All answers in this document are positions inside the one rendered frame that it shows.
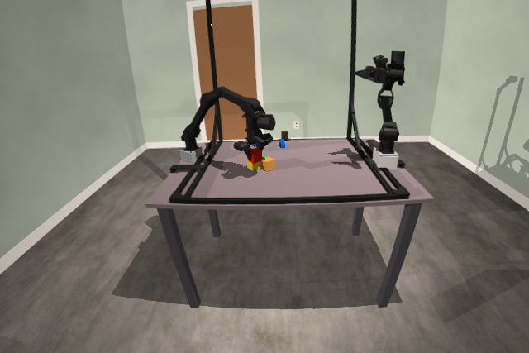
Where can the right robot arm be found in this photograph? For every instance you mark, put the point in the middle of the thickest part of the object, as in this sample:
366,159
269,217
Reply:
253,118

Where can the wooden cube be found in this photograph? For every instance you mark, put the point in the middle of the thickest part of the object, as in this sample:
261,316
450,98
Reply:
267,164

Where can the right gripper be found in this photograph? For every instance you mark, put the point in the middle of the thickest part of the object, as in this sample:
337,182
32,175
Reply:
244,146

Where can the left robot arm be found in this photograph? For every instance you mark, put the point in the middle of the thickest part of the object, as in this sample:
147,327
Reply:
389,129

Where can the yellow cube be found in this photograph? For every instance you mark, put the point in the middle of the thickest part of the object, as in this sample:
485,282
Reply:
254,166

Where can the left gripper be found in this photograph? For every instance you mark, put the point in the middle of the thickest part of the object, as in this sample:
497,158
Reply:
372,74

